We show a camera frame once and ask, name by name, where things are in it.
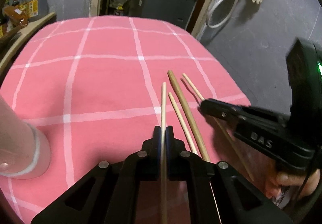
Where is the thick brown chopstick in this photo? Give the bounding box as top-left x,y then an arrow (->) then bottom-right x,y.
168,70 -> 211,162

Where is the white hose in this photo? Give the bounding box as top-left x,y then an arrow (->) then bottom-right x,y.
206,0 -> 246,29

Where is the large oil jug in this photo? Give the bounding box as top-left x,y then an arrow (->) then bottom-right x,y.
27,0 -> 49,22

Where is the pale chopstick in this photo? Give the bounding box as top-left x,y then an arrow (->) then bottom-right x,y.
168,92 -> 198,155
160,82 -> 168,224
182,73 -> 255,181

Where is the right hand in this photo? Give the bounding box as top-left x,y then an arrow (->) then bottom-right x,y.
263,169 -> 320,198

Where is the orange packaged bottle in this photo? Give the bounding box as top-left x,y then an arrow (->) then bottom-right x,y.
2,6 -> 28,27

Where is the pink checked tablecloth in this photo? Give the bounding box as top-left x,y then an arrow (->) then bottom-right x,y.
1,16 -> 249,223

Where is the dark grey cabinet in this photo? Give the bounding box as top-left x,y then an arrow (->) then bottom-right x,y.
129,0 -> 195,29

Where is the white plastic utensil holder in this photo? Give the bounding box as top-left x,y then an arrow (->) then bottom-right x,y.
0,98 -> 51,179

